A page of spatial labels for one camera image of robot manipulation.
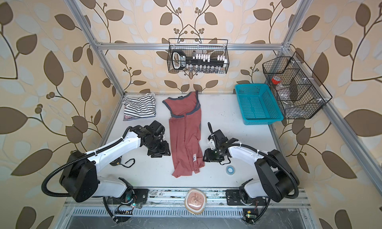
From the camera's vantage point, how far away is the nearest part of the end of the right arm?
2.14ft

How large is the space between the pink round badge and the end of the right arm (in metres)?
0.17

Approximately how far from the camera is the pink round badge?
70 cm
